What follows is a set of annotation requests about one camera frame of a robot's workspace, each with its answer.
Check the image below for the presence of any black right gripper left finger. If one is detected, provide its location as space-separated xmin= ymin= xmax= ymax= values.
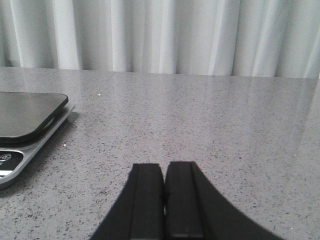
xmin=91 ymin=163 xmax=164 ymax=240

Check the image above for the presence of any silver digital kitchen scale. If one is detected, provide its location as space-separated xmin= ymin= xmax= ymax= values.
xmin=0 ymin=91 xmax=75 ymax=189

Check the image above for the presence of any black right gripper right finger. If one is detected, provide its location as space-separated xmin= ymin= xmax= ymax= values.
xmin=165 ymin=161 xmax=279 ymax=240

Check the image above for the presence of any white pleated curtain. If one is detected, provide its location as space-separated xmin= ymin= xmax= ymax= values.
xmin=0 ymin=0 xmax=320 ymax=78

